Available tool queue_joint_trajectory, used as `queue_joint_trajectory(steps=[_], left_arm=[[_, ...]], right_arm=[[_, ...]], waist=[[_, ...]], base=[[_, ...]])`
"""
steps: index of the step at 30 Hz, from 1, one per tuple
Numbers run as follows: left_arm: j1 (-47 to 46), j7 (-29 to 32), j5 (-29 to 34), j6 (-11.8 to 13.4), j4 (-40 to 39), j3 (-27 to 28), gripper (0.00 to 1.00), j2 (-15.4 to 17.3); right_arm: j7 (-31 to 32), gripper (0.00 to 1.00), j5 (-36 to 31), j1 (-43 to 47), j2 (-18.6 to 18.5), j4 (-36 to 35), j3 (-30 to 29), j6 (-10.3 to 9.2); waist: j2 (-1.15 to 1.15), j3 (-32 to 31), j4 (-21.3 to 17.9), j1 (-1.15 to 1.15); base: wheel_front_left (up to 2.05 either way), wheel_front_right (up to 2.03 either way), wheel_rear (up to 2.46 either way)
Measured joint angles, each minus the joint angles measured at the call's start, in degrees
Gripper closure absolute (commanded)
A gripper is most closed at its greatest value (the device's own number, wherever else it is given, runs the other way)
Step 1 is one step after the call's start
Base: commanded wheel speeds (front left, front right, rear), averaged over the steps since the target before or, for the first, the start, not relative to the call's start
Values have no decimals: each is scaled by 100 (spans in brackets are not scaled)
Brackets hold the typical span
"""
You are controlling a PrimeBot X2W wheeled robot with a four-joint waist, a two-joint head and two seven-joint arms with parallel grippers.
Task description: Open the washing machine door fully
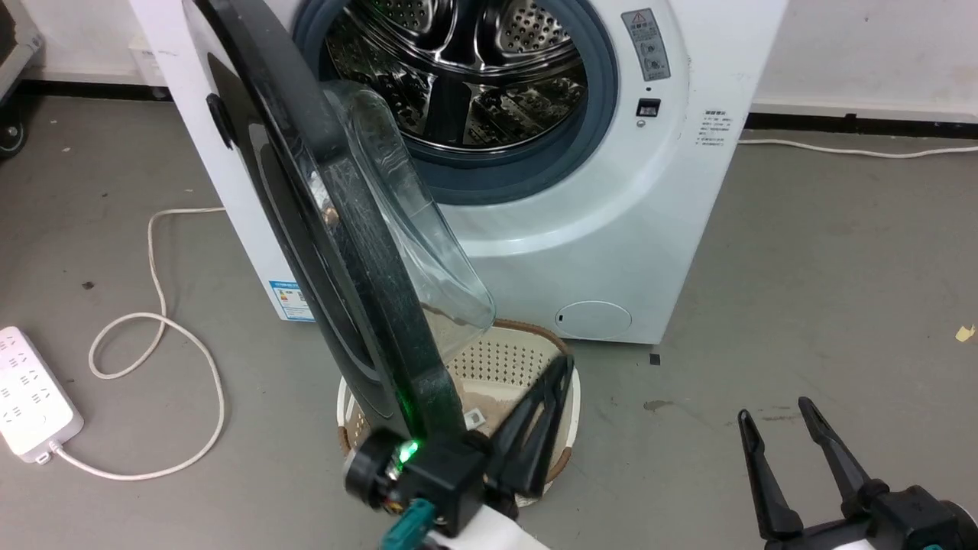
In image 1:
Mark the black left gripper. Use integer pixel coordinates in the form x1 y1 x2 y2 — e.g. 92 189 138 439
344 355 575 537

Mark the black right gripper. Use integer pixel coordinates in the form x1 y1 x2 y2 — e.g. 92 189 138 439
737 396 978 550

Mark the black round washing machine door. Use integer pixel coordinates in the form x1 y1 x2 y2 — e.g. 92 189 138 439
182 0 497 453

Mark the white front-load washing machine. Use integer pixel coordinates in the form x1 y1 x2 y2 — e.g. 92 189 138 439
128 0 789 346

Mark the cream perforated laundry basket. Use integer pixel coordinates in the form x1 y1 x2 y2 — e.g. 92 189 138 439
336 319 581 510

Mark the blue energy label sticker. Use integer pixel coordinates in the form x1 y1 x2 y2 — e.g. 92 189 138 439
269 279 316 322

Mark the grey warning sticker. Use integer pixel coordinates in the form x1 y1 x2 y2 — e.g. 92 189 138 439
620 8 672 83

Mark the white power strip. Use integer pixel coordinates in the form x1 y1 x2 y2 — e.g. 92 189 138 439
0 326 85 464

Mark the grey cart with wheel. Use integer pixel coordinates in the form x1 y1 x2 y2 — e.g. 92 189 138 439
0 0 44 160

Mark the teal cable connector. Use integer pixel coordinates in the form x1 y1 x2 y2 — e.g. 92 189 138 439
380 499 436 550

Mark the thin white floor cable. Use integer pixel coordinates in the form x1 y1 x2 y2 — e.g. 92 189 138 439
737 137 978 160

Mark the white power strip cable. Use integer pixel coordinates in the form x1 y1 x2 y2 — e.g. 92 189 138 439
47 206 227 482

